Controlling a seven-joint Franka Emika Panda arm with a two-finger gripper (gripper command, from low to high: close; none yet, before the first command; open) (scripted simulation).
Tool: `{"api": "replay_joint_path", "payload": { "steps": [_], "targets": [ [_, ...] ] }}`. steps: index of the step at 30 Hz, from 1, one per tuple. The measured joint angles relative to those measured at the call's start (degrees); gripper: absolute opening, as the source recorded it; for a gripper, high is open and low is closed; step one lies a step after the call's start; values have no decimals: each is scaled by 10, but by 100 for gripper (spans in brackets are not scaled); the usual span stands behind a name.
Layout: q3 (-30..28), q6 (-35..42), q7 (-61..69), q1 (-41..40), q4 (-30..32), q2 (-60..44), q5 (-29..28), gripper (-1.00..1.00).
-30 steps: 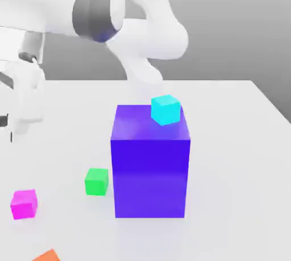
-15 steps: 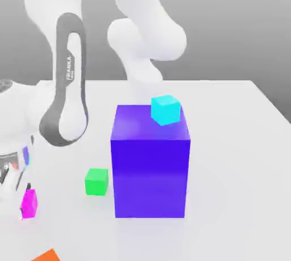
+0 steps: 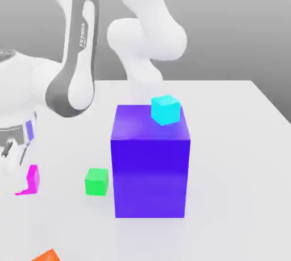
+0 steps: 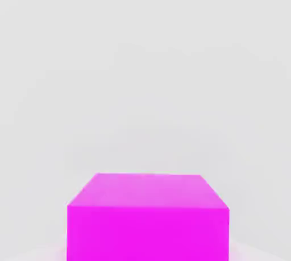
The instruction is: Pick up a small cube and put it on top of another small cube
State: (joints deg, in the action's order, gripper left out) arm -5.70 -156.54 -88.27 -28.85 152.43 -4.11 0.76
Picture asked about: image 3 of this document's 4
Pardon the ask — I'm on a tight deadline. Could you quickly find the small cyan cube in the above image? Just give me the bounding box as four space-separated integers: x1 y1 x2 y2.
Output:
150 94 182 127

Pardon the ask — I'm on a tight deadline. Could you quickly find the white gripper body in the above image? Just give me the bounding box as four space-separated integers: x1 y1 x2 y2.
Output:
0 143 32 178

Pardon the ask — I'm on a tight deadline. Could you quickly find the large orange box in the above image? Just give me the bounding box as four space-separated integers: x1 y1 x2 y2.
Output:
31 248 61 261

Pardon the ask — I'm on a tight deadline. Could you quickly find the small green cube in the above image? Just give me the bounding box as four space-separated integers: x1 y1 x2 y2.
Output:
84 168 109 197

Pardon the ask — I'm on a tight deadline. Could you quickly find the small magenta cube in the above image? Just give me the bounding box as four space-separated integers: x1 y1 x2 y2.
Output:
15 164 41 196

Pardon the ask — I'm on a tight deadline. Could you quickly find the large purple box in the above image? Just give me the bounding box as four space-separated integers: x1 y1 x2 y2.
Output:
110 104 191 219

